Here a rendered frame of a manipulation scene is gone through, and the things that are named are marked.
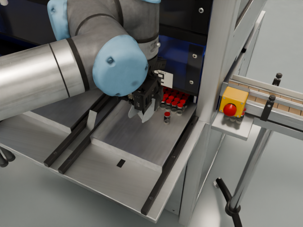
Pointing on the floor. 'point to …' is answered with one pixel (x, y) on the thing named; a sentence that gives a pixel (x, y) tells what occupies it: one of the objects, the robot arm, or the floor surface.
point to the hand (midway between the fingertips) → (145, 115)
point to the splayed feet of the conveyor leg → (218, 183)
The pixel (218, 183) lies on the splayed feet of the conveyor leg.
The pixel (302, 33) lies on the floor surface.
